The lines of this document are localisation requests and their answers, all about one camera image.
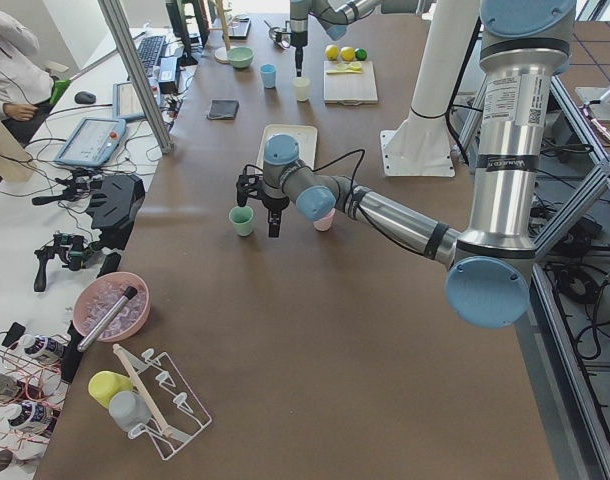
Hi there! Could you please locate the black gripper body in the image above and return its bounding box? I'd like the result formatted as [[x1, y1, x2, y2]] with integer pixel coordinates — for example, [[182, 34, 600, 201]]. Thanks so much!
[[236, 167, 289, 211], [288, 22, 308, 62]]

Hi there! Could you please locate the cream cup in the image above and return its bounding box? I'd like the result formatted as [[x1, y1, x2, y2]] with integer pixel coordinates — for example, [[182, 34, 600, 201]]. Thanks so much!
[[292, 76, 311, 102]]

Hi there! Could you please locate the pink cup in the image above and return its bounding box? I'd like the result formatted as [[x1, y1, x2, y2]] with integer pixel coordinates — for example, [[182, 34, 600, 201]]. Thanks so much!
[[313, 209, 336, 232]]

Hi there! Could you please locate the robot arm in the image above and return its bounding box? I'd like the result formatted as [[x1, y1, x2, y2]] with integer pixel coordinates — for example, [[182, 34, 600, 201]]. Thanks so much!
[[287, 0, 432, 77], [236, 1, 575, 328]]

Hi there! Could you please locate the cream rabbit tray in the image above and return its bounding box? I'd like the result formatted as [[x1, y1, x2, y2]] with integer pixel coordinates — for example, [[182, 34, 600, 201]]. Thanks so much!
[[256, 124, 318, 169]]

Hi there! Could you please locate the metal scoop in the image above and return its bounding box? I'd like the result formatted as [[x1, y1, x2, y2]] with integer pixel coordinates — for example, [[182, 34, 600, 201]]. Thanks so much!
[[264, 20, 291, 50]]

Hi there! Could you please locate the green cup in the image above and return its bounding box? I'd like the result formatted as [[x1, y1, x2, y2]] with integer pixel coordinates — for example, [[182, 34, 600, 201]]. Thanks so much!
[[229, 206, 255, 237]]

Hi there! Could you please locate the blue cup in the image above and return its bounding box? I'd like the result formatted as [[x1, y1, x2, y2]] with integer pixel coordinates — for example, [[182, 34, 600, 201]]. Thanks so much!
[[259, 64, 277, 89]]

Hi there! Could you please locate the yellow lemon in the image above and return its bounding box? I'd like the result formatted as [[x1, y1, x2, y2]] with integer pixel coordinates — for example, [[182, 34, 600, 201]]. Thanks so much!
[[325, 44, 339, 61], [339, 46, 356, 62]]

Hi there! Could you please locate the yellow plastic knife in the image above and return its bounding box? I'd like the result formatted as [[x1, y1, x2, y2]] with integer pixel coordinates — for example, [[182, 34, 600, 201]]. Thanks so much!
[[325, 69, 363, 75]]

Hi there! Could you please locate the wooden cutting board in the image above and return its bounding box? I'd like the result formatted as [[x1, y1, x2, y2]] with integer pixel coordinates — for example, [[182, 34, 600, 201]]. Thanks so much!
[[323, 61, 378, 105]]

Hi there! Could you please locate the green bowl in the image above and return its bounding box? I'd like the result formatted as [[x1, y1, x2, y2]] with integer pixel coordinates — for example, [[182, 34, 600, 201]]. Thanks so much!
[[227, 46, 254, 69]]

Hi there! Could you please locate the green lime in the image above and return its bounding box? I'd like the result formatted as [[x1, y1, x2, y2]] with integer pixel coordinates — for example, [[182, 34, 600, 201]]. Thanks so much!
[[355, 48, 368, 61]]

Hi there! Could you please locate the wooden stand with base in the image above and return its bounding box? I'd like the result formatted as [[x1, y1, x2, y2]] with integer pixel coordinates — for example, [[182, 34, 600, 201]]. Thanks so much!
[[210, 0, 231, 64]]

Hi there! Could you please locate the grey folded cloth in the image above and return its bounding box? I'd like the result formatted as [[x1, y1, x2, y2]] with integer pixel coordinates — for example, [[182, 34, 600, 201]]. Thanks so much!
[[207, 99, 239, 120]]

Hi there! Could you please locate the black keyboard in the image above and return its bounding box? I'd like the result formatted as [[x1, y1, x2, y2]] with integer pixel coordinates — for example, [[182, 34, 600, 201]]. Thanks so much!
[[137, 35, 166, 77]]

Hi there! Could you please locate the blue teach pendant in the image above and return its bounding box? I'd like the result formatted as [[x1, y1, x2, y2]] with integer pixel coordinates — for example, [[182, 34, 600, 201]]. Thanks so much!
[[54, 118, 126, 168]]

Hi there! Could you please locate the metal tube black cap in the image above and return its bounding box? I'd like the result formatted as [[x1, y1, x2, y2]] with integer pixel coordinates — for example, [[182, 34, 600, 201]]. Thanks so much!
[[77, 286, 138, 353]]

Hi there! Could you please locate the pink bowl with ice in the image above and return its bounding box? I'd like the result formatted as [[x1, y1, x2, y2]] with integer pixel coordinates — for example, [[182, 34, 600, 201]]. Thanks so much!
[[73, 272, 151, 343]]

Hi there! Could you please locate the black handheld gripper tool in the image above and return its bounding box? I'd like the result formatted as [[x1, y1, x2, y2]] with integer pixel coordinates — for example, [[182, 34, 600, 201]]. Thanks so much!
[[33, 232, 103, 292]]

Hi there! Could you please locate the black computer mouse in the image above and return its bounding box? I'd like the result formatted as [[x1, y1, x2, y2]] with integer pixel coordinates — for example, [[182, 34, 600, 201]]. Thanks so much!
[[74, 91, 96, 105]]

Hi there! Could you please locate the yellow cup on rack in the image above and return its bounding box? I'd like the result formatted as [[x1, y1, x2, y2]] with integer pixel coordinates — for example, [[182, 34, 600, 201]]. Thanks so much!
[[88, 370, 133, 409]]

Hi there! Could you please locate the grey cup on rack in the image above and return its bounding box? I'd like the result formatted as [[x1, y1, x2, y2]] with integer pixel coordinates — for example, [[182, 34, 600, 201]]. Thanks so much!
[[108, 391, 152, 432]]

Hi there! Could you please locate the seated person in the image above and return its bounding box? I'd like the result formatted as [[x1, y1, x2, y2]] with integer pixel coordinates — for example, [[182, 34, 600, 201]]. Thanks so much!
[[0, 10, 54, 146]]

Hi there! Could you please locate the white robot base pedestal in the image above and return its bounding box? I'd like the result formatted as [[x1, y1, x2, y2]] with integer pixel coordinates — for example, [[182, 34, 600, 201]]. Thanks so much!
[[381, 0, 480, 177]]

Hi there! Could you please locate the aluminium frame post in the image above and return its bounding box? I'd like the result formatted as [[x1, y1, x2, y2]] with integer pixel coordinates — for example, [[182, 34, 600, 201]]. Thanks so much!
[[98, 0, 174, 155]]

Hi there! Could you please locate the white wire cup rack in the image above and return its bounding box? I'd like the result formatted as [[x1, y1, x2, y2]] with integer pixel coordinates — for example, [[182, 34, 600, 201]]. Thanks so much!
[[126, 348, 212, 460]]

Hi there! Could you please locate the wooden rack handle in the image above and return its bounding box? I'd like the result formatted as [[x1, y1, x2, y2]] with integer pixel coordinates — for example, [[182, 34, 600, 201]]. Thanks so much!
[[112, 344, 172, 437]]

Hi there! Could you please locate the copper wire bottle rack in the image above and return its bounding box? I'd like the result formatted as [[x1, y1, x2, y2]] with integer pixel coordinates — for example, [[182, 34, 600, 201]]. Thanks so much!
[[0, 328, 68, 453]]

